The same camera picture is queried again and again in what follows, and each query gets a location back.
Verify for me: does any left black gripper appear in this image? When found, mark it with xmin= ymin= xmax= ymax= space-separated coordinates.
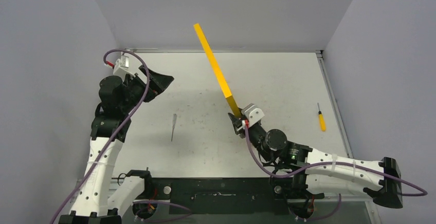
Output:
xmin=120 ymin=65 xmax=173 ymax=113

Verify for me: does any yellow wooden photo frame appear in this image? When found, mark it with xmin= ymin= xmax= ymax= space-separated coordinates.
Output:
xmin=193 ymin=23 xmax=242 ymax=118

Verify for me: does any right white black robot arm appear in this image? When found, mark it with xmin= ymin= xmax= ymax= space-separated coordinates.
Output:
xmin=228 ymin=113 xmax=403 ymax=209

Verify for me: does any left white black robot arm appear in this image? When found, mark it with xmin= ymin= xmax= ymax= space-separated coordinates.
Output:
xmin=59 ymin=66 xmax=174 ymax=223

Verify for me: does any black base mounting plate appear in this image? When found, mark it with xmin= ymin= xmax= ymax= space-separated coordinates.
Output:
xmin=137 ymin=178 xmax=324 ymax=215

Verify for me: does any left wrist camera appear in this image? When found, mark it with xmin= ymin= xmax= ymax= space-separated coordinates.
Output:
xmin=113 ymin=55 xmax=133 ymax=80

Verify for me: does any yellow handled screwdriver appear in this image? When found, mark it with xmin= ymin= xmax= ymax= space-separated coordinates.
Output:
xmin=317 ymin=103 xmax=326 ymax=132

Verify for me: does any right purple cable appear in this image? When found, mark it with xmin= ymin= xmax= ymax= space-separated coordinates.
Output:
xmin=244 ymin=125 xmax=428 ymax=222

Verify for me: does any purple cable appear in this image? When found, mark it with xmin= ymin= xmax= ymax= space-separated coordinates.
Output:
xmin=244 ymin=125 xmax=428 ymax=222
xmin=47 ymin=49 xmax=193 ymax=224

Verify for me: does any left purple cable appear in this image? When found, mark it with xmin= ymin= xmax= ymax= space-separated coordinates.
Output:
xmin=47 ymin=49 xmax=193 ymax=224

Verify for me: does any aluminium rail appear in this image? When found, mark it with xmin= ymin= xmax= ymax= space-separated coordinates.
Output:
xmin=320 ymin=176 xmax=372 ymax=201

